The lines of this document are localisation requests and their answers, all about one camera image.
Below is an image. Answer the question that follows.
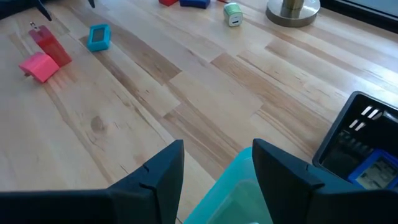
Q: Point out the teal charger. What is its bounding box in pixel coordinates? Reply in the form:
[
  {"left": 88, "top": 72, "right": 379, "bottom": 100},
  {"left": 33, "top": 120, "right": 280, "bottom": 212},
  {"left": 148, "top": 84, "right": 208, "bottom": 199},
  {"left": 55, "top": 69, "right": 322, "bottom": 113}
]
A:
[{"left": 86, "top": 23, "right": 112, "bottom": 53}]

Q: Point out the white mushroom lamp brass base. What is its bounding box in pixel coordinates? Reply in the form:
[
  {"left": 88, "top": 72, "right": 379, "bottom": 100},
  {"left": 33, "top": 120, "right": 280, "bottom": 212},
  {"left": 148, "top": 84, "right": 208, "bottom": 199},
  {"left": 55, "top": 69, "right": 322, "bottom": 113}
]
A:
[{"left": 265, "top": 0, "right": 322, "bottom": 29}]

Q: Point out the teal translucent plastic bin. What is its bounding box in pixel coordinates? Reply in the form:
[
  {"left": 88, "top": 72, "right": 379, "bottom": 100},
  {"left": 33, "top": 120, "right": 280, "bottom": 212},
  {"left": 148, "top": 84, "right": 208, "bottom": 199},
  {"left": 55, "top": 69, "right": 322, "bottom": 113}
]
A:
[{"left": 183, "top": 146, "right": 275, "bottom": 224}]

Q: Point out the black flat tray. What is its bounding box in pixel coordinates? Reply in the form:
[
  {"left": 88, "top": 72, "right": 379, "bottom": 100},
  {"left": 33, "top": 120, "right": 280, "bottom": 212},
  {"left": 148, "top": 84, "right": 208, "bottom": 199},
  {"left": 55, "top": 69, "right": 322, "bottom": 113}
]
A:
[{"left": 178, "top": 0, "right": 211, "bottom": 10}]

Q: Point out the coral pink charger cube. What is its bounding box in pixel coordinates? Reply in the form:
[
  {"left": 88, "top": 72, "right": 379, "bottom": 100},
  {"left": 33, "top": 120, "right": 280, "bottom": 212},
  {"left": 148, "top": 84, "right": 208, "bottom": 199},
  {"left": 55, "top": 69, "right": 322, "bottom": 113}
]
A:
[{"left": 17, "top": 51, "right": 61, "bottom": 84}]

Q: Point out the blue charger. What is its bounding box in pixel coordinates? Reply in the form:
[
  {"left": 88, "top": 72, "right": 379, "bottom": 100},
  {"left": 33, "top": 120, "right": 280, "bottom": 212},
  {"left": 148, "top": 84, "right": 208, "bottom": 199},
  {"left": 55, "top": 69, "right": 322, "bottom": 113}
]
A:
[{"left": 347, "top": 148, "right": 398, "bottom": 191}]

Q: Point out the dark red tall charger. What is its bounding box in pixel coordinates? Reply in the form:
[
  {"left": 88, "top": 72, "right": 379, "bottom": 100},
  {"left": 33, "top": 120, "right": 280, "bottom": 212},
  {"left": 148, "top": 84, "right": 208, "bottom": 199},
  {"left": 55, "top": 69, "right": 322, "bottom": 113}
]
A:
[{"left": 28, "top": 21, "right": 73, "bottom": 68}]

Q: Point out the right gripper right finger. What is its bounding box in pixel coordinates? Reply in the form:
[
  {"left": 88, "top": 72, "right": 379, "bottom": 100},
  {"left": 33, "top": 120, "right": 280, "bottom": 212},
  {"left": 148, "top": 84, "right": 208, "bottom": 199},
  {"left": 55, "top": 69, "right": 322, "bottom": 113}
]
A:
[{"left": 251, "top": 138, "right": 398, "bottom": 224}]

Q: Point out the black mesh basket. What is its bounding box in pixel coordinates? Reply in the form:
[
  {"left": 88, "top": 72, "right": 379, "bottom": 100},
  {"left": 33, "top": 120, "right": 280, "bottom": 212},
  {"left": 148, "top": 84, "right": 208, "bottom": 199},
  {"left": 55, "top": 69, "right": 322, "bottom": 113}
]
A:
[{"left": 312, "top": 90, "right": 398, "bottom": 192}]

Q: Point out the light green charger cube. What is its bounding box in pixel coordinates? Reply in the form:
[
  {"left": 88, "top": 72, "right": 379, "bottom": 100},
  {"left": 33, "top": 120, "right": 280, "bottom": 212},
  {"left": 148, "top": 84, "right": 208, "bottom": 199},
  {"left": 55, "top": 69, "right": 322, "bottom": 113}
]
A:
[{"left": 223, "top": 2, "right": 244, "bottom": 28}]

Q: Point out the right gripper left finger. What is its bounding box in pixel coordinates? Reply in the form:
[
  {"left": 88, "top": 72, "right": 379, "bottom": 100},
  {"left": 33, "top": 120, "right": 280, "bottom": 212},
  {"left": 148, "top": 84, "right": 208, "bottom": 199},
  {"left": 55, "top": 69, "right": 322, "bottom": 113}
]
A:
[{"left": 0, "top": 139, "right": 185, "bottom": 224}]

